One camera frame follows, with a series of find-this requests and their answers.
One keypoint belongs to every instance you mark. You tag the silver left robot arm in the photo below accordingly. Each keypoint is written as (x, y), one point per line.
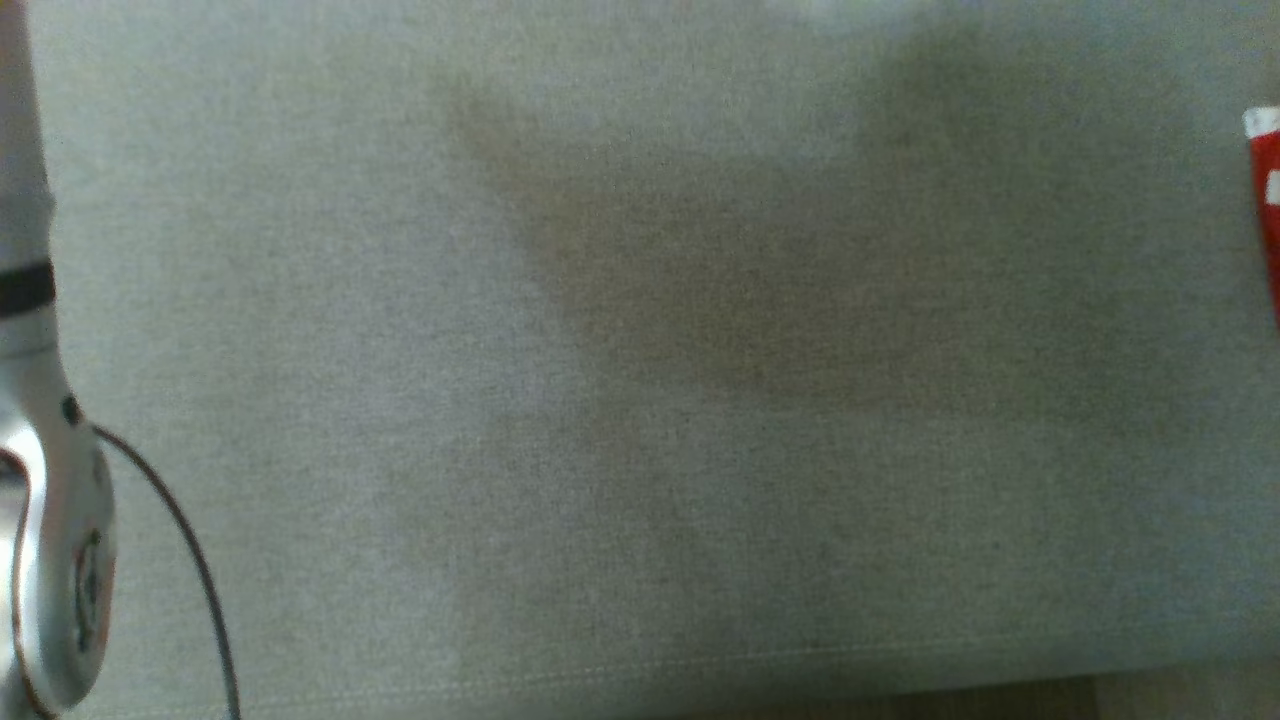
(40, 500)

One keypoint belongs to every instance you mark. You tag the grey fabric sofa seat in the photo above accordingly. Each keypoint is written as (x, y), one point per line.
(650, 380)

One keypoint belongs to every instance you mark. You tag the red and white garment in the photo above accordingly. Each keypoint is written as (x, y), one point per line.
(1266, 200)

